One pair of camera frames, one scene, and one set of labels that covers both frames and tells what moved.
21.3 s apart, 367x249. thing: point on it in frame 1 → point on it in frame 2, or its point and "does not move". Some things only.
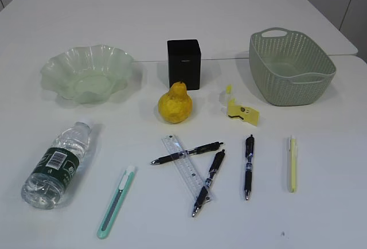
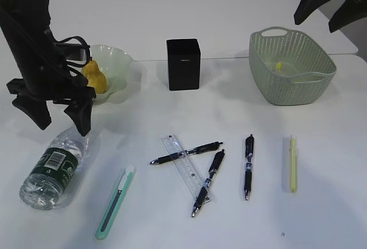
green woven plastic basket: x=288 y=69 does not move
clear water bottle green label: x=46 y=187 does not move
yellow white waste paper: x=237 y=111 → x=285 y=69
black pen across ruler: x=176 y=155 does not move
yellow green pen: x=292 y=163 does not move
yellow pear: x=176 y=106 → x=96 y=78
